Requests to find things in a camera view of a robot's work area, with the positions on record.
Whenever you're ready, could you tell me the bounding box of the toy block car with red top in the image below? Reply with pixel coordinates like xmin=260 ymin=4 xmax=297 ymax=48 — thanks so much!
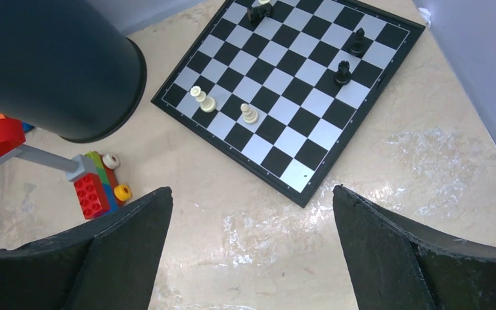
xmin=0 ymin=118 xmax=132 ymax=220

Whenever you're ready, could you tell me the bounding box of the fallen black chess piece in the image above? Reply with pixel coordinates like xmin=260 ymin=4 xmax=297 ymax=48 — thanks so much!
xmin=247 ymin=3 xmax=273 ymax=23

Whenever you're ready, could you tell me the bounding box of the black and white chessboard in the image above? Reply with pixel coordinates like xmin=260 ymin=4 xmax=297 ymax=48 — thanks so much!
xmin=152 ymin=0 xmax=424 ymax=207

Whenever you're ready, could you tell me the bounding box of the white chess piece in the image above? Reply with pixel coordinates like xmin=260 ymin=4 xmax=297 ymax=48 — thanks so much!
xmin=190 ymin=85 xmax=216 ymax=113

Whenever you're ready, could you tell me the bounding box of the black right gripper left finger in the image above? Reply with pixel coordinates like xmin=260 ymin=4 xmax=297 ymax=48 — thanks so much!
xmin=0 ymin=187 xmax=173 ymax=309

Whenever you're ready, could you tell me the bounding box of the black round bin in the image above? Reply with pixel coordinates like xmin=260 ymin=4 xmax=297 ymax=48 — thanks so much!
xmin=0 ymin=1 xmax=147 ymax=143

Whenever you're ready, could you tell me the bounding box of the black chess bishop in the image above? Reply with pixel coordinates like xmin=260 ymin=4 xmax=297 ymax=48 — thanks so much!
xmin=349 ymin=27 xmax=366 ymax=56

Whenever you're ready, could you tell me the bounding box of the white chess pawn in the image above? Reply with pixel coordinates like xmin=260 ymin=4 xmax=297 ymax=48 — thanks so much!
xmin=240 ymin=103 xmax=258 ymax=124

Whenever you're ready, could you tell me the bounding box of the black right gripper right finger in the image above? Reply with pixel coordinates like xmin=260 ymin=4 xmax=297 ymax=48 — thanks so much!
xmin=333 ymin=185 xmax=496 ymax=309

